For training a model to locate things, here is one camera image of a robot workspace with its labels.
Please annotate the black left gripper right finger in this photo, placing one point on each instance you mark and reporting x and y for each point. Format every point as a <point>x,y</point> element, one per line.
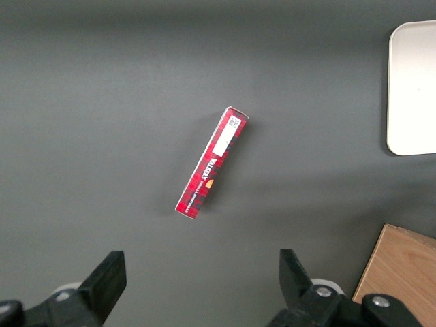
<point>299,296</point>

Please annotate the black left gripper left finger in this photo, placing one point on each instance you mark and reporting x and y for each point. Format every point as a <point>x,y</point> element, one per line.
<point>98,293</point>

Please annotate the wooden drawer cabinet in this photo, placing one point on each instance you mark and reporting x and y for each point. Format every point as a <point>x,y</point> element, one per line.
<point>402,272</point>

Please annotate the red tartan shortbread box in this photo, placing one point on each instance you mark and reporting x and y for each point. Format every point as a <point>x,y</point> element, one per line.
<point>213,163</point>

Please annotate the beige rectangular tray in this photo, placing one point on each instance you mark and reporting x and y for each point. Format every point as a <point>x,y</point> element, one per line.
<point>413,92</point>

